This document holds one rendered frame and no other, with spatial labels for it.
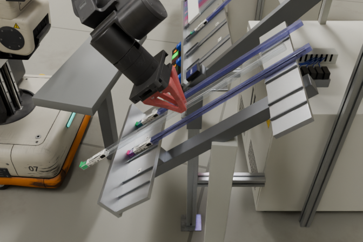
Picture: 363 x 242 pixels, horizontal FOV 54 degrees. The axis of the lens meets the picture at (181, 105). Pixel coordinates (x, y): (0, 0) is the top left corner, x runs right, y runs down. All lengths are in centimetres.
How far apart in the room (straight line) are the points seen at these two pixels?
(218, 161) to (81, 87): 71
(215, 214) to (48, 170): 90
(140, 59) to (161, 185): 124
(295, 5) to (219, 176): 50
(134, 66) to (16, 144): 120
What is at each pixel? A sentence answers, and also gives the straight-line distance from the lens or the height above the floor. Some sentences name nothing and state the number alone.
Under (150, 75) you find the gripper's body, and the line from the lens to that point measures 60.
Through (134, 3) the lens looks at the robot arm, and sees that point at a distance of 56.
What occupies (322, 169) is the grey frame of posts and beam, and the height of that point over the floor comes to 38.
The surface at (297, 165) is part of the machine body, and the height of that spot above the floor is 36.
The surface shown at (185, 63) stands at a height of 73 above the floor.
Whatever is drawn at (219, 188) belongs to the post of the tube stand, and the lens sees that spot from 95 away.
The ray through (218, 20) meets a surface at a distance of 130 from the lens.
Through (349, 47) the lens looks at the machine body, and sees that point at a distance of 172.
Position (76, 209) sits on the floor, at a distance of 176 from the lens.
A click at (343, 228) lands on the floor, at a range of 179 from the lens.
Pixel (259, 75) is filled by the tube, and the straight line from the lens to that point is 74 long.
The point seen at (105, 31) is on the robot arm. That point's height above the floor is 114.
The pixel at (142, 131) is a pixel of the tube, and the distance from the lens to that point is 71.
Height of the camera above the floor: 140
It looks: 39 degrees down
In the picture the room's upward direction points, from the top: straight up
